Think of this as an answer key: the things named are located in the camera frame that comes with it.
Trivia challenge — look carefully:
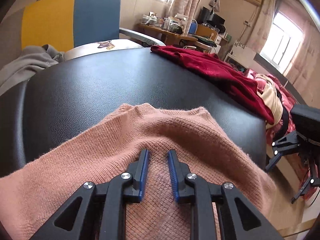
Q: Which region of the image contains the black monitor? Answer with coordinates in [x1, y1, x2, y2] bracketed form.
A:
[200, 6, 225, 28]

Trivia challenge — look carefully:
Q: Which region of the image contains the dark green cloth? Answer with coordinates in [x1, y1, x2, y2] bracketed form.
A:
[195, 35, 217, 47]

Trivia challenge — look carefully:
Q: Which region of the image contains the grey yellow blue armchair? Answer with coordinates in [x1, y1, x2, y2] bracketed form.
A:
[21, 0, 167, 55]

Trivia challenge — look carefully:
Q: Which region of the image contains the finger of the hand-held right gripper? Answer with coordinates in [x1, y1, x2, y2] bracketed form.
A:
[264, 131, 304, 172]
[291, 152, 320, 204]

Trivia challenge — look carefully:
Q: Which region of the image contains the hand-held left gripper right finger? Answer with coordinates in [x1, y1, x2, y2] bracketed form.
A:
[167, 149, 284, 240]

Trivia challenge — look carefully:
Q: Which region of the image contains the pink knit sweater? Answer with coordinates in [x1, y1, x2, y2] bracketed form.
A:
[0, 103, 278, 240]

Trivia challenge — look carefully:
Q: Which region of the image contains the white leaf-print board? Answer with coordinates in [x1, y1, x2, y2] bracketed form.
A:
[229, 41, 259, 64]

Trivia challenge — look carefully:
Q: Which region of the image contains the white small drawer unit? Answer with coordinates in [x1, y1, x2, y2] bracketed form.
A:
[215, 33, 228, 46]

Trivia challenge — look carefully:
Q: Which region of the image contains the grey garment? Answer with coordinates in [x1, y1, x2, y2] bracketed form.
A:
[0, 44, 66, 98]

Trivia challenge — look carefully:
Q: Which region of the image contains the hanging grey bag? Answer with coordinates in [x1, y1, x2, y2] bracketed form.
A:
[209, 0, 222, 13]

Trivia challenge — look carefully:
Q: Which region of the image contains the pink patterned curtain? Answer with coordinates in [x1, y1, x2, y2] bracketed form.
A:
[285, 17, 320, 105]
[170, 0, 208, 37]
[251, 0, 279, 53]

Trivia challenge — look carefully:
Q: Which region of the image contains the pink bed blanket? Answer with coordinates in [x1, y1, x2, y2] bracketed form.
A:
[244, 67, 320, 202]

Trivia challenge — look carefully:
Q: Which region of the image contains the white printed cushion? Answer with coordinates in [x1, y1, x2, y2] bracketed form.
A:
[64, 39, 144, 61]

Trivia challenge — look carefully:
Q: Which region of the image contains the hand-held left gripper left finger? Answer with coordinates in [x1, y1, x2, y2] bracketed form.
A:
[29, 149, 150, 240]

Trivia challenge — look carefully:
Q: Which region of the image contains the cream garment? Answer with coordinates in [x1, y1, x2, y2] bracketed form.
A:
[256, 80, 285, 130]

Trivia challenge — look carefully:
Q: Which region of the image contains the black strap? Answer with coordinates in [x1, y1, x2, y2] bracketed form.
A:
[276, 90, 292, 143]

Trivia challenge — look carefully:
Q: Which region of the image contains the wooden side table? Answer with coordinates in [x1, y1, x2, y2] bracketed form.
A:
[137, 24, 198, 47]

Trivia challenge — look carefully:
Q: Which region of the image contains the dark red garment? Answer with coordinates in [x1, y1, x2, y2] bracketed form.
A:
[150, 44, 275, 125]

